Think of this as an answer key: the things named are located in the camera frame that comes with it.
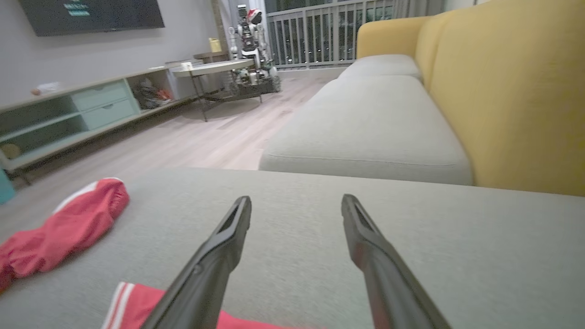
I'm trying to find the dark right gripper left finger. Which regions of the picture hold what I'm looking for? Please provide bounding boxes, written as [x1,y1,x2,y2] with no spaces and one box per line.
[141,196,253,329]

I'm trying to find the round light coffee table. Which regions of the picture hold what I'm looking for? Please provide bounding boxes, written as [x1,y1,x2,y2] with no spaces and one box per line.
[170,58,265,123]

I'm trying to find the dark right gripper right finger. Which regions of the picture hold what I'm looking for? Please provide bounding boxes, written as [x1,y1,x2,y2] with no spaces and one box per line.
[341,194,453,329]

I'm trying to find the red shorts white stripes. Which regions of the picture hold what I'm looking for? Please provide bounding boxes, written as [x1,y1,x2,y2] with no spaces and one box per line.
[0,177,130,293]

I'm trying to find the white humanoid robot figure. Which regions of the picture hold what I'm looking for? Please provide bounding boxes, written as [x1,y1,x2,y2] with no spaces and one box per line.
[228,4,280,94]

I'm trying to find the yellow sofa armrest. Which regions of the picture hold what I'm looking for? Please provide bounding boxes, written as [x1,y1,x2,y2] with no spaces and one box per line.
[356,15,435,60]

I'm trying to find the colourful toy pile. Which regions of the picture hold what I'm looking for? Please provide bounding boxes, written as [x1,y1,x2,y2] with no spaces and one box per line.
[134,78,175,110]

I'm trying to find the yellow sofa back cushion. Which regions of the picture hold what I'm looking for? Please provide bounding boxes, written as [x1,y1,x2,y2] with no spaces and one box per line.
[427,0,585,198]
[414,9,457,90]

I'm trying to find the brown side table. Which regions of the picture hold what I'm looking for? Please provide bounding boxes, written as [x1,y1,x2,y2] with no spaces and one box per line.
[193,50,230,64]

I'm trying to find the long TV cabinet teal drawers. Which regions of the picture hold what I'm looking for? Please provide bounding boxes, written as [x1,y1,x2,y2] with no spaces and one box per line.
[0,64,195,186]

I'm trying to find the grey balcony railing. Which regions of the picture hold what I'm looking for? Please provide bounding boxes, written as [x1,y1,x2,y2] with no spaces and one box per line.
[266,0,400,70]

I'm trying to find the large grey sofa chaise cushion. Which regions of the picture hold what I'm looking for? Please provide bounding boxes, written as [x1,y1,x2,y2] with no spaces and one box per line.
[0,167,585,329]

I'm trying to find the black wall television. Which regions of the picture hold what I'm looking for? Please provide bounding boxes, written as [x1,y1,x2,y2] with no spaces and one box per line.
[17,0,166,37]

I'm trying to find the small white object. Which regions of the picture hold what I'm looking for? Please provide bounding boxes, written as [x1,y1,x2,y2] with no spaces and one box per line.
[30,81,61,96]

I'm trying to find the teal box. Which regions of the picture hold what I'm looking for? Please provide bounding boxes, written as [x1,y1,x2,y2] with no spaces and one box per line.
[0,168,17,205]

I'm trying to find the red Bulls 23 jersey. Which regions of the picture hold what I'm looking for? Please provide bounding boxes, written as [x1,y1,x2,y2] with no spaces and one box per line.
[101,281,320,329]

